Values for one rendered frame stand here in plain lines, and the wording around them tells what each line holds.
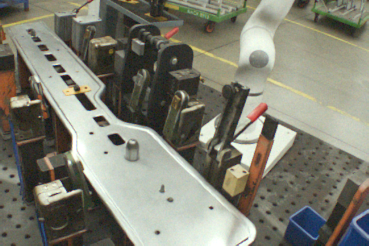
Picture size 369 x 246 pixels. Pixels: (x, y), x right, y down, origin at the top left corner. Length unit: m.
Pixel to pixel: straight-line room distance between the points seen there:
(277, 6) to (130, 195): 0.77
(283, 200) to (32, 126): 0.84
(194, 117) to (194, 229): 0.33
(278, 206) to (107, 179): 0.66
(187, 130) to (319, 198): 0.62
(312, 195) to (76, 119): 0.85
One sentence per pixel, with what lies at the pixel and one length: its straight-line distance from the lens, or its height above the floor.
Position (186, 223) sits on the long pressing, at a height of 1.00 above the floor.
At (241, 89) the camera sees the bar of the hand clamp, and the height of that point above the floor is 1.21.
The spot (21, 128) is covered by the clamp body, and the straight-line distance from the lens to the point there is 0.98.
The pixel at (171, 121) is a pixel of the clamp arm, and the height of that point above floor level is 1.03.
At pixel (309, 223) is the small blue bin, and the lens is 1.16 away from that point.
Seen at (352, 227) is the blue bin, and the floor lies 1.15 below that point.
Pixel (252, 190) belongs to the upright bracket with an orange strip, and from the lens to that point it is 0.76.
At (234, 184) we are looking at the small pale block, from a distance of 0.73.
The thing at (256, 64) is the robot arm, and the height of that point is 1.09.
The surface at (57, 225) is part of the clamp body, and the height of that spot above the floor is 0.97.
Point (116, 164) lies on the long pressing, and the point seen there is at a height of 1.00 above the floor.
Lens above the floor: 1.52
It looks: 30 degrees down
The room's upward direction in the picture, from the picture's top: 9 degrees clockwise
